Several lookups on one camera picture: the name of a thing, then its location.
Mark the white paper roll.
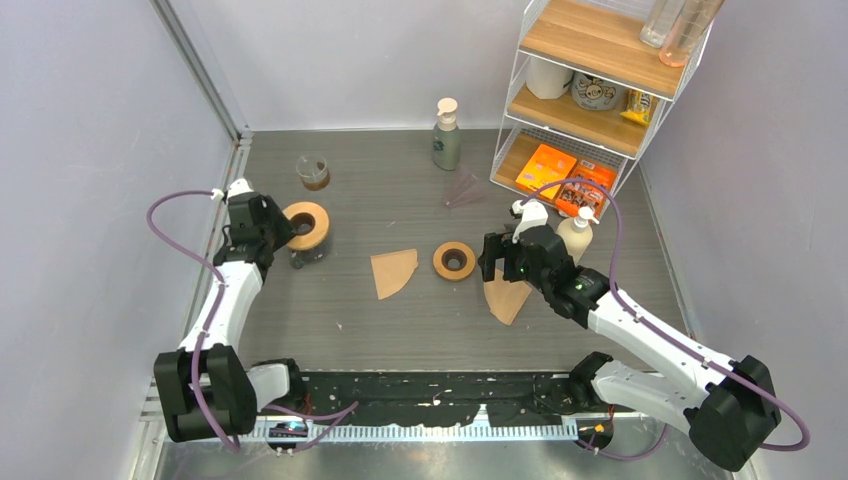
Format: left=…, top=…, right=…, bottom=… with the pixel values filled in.
left=525, top=57, right=574, bottom=100

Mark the yellow snack bag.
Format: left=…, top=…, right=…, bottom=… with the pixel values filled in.
left=620, top=89, right=658, bottom=127

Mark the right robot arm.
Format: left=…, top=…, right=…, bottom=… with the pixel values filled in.
left=478, top=225, right=781, bottom=472

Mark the purple cable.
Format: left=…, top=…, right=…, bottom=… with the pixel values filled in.
left=519, top=177, right=811, bottom=463
left=146, top=190, right=359, bottom=455

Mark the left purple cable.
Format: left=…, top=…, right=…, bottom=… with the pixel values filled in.
left=146, top=190, right=359, bottom=455

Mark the clear glass bottle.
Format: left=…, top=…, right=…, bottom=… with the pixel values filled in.
left=639, top=0, right=686, bottom=48

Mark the small wooden ring holder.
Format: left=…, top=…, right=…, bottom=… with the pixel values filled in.
left=432, top=241, right=475, bottom=282

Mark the large wooden ring holder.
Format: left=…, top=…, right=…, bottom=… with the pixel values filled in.
left=282, top=201, right=330, bottom=251

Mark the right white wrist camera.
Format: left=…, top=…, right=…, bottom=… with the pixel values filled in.
left=510, top=199, right=549, bottom=244

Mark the orange snack packet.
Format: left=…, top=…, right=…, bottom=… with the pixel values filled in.
left=554, top=159, right=616, bottom=217

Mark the aluminium frame rail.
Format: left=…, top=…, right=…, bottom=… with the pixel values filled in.
left=150, top=0, right=253, bottom=338

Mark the green pump bottle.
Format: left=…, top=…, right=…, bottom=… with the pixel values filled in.
left=432, top=97, right=461, bottom=171

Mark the white wire wooden shelf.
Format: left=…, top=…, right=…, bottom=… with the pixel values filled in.
left=490, top=1, right=710, bottom=194

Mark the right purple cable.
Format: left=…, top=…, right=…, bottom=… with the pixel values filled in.
left=519, top=177, right=811, bottom=463

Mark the small glass with wood band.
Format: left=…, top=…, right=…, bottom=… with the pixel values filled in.
left=296, top=154, right=331, bottom=191

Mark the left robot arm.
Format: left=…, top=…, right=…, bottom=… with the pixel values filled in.
left=146, top=179, right=307, bottom=449

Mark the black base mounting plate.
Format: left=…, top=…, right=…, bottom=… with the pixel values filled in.
left=248, top=368, right=622, bottom=427

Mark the cartoon printed tin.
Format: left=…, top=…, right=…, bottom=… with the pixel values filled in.
left=570, top=71, right=626, bottom=111

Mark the pink glass dripper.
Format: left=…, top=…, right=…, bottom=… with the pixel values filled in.
left=442, top=168, right=487, bottom=209

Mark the cream pump bottle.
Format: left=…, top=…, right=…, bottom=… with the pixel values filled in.
left=556, top=206, right=599, bottom=264

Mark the orange box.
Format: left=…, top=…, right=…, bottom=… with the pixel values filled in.
left=515, top=144, right=578, bottom=193

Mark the glass carafe server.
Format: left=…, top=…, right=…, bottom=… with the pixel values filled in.
left=287, top=228, right=333, bottom=269

